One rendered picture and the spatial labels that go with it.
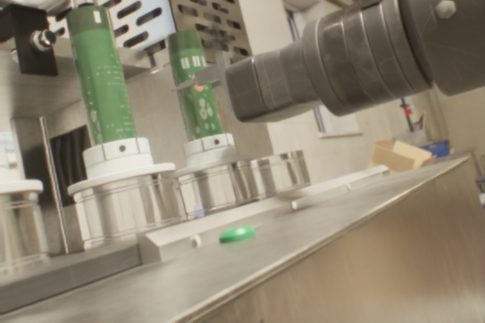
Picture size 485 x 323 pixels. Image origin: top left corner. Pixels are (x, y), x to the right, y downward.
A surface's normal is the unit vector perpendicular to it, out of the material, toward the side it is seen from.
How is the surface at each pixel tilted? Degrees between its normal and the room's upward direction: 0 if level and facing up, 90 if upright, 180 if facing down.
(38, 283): 90
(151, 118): 90
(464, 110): 90
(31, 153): 90
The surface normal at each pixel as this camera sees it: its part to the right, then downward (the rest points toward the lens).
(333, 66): -0.45, 0.19
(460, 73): -0.08, 0.80
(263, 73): -0.20, -0.08
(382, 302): 0.83, -0.28
